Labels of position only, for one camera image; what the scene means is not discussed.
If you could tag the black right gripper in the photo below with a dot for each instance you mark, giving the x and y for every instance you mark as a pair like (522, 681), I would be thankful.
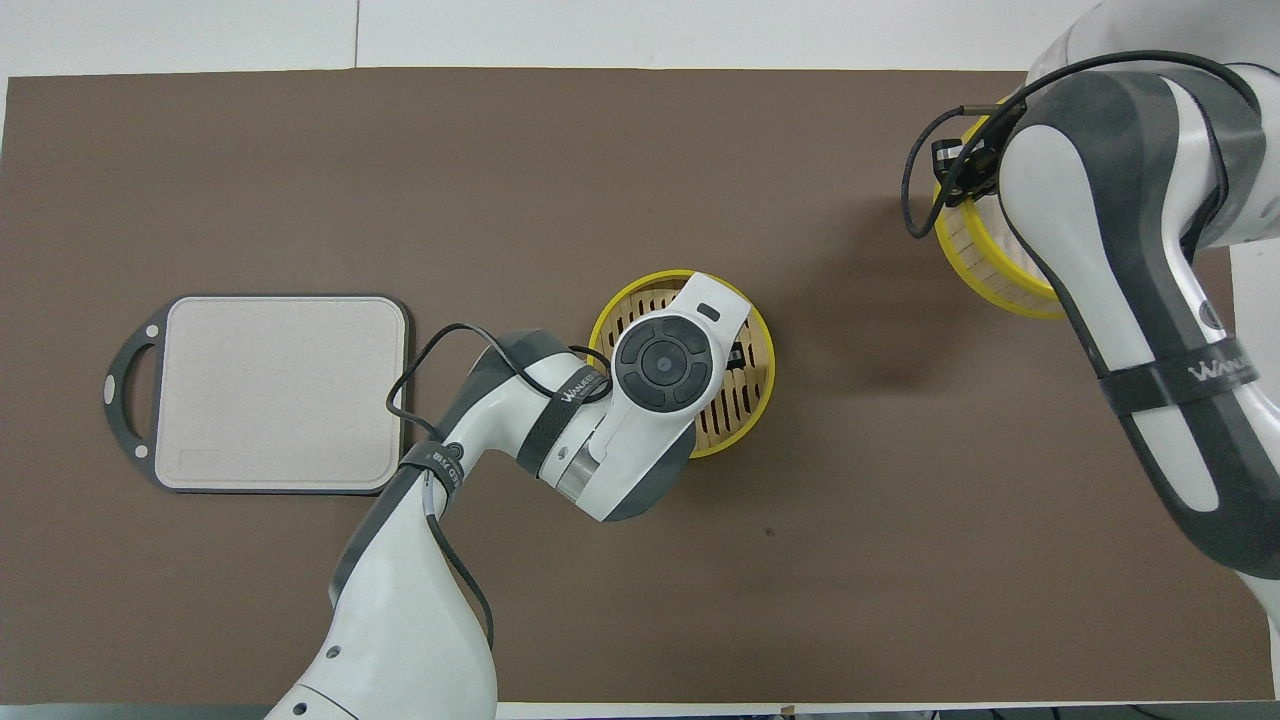
(968, 165)

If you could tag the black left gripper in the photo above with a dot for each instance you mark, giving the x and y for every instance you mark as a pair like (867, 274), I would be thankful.
(744, 355)

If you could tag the yellow-rimmed bamboo steamer lid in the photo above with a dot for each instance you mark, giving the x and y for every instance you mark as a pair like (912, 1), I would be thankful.
(985, 260)

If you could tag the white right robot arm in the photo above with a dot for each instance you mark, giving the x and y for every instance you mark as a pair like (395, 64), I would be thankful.
(1100, 200)

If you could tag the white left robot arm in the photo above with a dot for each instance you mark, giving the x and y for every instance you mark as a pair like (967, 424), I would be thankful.
(400, 620)

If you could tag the yellow-rimmed bamboo steamer basket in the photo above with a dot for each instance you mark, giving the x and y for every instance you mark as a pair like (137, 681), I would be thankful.
(745, 400)

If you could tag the brown table mat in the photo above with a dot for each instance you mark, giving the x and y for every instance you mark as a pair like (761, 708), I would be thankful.
(640, 600)

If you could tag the white grey-rimmed cutting board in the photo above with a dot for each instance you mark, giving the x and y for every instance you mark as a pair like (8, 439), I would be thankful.
(270, 390)

